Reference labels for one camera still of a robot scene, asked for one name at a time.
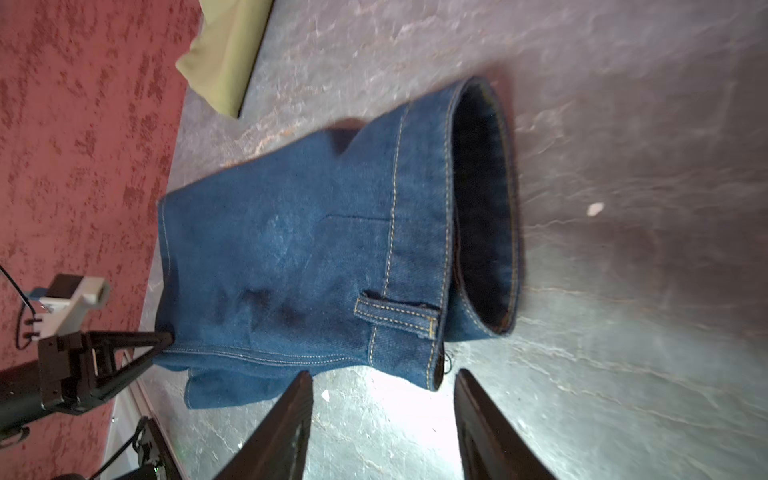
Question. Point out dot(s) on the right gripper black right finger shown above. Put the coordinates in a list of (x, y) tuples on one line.
[(489, 446)]

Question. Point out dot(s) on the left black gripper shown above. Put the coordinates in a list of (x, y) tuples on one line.
[(50, 384)]

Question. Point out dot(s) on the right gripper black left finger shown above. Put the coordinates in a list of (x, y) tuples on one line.
[(278, 447)]

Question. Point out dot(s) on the blue denim skirt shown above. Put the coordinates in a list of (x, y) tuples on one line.
[(365, 246)]

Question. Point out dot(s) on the olive green skirt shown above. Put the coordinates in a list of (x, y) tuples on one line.
[(219, 62)]

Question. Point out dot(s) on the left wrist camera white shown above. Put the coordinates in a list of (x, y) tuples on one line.
[(65, 303)]

